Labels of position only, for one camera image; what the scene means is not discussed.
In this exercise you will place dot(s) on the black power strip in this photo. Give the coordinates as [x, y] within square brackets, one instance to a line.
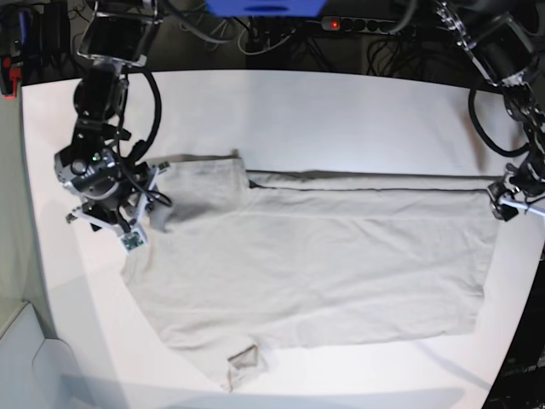
[357, 25]

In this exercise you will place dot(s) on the blue box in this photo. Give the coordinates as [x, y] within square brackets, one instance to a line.
[297, 8]

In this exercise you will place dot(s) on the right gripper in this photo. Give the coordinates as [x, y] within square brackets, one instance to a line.
[101, 181]

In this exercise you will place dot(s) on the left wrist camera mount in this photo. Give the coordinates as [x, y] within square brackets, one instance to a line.
[517, 203]

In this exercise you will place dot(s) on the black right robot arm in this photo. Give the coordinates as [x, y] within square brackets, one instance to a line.
[116, 43]

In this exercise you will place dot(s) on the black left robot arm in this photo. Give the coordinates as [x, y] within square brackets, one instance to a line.
[501, 50]

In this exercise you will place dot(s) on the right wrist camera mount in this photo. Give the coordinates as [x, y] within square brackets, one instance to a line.
[127, 226]

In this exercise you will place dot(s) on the red and black clamp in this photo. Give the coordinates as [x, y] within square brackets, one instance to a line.
[10, 77]

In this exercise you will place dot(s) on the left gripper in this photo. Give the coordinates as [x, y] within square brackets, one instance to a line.
[527, 179]

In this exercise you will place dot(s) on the beige t-shirt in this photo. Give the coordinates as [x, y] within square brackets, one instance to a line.
[254, 262]

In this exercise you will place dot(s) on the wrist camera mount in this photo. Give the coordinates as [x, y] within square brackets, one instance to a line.
[517, 203]
[127, 226]

